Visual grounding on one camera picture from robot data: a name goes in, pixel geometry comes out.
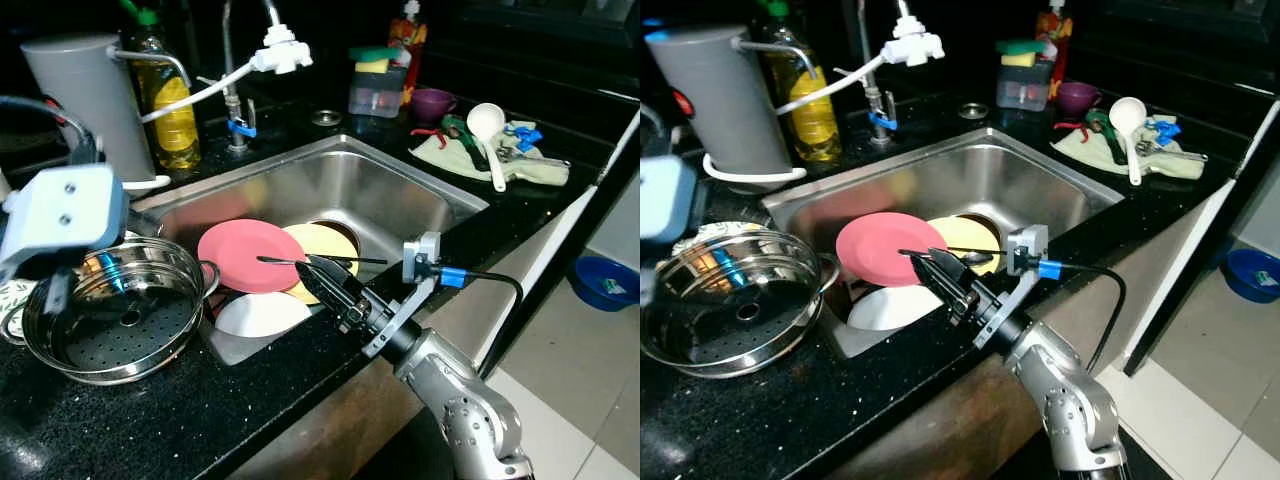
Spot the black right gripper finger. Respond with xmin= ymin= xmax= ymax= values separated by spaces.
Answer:
xmin=296 ymin=262 xmax=351 ymax=319
xmin=910 ymin=255 xmax=966 ymax=313
xmin=300 ymin=254 xmax=367 ymax=303
xmin=915 ymin=248 xmax=979 ymax=297

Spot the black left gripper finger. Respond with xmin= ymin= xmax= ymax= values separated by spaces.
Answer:
xmin=40 ymin=265 xmax=73 ymax=321

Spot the stainless steel steamer pot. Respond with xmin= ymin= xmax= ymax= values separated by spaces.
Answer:
xmin=0 ymin=236 xmax=222 ymax=387
xmin=640 ymin=229 xmax=842 ymax=380

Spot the metal kitchen tool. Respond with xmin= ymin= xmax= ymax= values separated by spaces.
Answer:
xmin=495 ymin=143 xmax=572 ymax=173
xmin=1135 ymin=139 xmax=1210 ymax=165

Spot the yellow plate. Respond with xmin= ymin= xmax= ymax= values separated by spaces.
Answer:
xmin=925 ymin=215 xmax=1005 ymax=277
xmin=282 ymin=221 xmax=361 ymax=305

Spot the white plate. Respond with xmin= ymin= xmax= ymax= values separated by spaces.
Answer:
xmin=213 ymin=289 xmax=314 ymax=339
xmin=847 ymin=284 xmax=947 ymax=332

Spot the pink plate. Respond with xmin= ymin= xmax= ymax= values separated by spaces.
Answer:
xmin=197 ymin=218 xmax=309 ymax=295
xmin=835 ymin=211 xmax=950 ymax=289

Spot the stainless steel sink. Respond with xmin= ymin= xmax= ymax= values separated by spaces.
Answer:
xmin=130 ymin=134 xmax=491 ymax=367
xmin=762 ymin=126 xmax=1127 ymax=360

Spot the light green cloth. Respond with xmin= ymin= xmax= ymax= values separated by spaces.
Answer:
xmin=409 ymin=118 xmax=572 ymax=189
xmin=1049 ymin=113 xmax=1210 ymax=182

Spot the chrome faucet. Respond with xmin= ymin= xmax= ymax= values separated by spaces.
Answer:
xmin=218 ymin=0 xmax=283 ymax=153
xmin=855 ymin=0 xmax=919 ymax=147

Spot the clear plastic sponge container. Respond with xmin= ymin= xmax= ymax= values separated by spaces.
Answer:
xmin=347 ymin=62 xmax=409 ymax=120
xmin=995 ymin=56 xmax=1054 ymax=112

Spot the grey cylindrical water filter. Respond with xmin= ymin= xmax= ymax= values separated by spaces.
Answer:
xmin=20 ymin=32 xmax=159 ymax=189
xmin=645 ymin=24 xmax=793 ymax=191

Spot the purple cup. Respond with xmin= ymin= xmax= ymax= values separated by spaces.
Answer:
xmin=409 ymin=87 xmax=460 ymax=126
xmin=1055 ymin=81 xmax=1104 ymax=117

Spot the yellow oil bottle green cap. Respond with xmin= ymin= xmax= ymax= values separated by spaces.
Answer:
xmin=120 ymin=0 xmax=202 ymax=171
xmin=757 ymin=0 xmax=844 ymax=165

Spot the white plastic ladle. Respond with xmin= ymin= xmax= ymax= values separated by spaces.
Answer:
xmin=1107 ymin=96 xmax=1150 ymax=188
xmin=465 ymin=101 xmax=510 ymax=193

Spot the green yellow sponge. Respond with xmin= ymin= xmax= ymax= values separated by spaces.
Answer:
xmin=996 ymin=38 xmax=1047 ymax=67
xmin=348 ymin=44 xmax=400 ymax=74

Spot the white faucet diverter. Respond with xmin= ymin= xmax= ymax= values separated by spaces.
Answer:
xmin=880 ymin=14 xmax=947 ymax=69
xmin=250 ymin=24 xmax=314 ymax=76

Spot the blue plastic utensil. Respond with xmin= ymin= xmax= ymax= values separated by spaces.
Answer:
xmin=503 ymin=121 xmax=545 ymax=154
xmin=1145 ymin=114 xmax=1184 ymax=147

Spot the blue plastic basin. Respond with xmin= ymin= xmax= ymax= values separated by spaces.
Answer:
xmin=571 ymin=254 xmax=641 ymax=313
xmin=1222 ymin=247 xmax=1280 ymax=304

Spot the red dish soap bottle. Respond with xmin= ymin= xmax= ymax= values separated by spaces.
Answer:
xmin=390 ymin=0 xmax=430 ymax=107
xmin=1035 ymin=0 xmax=1074 ymax=101

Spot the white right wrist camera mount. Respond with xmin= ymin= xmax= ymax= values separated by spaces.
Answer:
xmin=360 ymin=231 xmax=442 ymax=360
xmin=974 ymin=224 xmax=1050 ymax=350

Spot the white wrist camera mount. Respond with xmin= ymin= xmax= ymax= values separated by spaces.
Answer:
xmin=640 ymin=154 xmax=699 ymax=247
xmin=0 ymin=164 xmax=130 ymax=283
xmin=360 ymin=231 xmax=442 ymax=360
xmin=974 ymin=224 xmax=1050 ymax=350

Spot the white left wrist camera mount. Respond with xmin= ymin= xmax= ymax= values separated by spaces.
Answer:
xmin=0 ymin=164 xmax=130 ymax=283
xmin=640 ymin=154 xmax=699 ymax=247

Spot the green handled kitchen tool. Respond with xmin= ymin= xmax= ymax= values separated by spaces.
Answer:
xmin=1084 ymin=107 xmax=1133 ymax=167
xmin=440 ymin=113 xmax=493 ymax=173

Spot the white filter hose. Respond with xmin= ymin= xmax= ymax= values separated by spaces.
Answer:
xmin=120 ymin=58 xmax=263 ymax=193
xmin=700 ymin=48 xmax=894 ymax=193

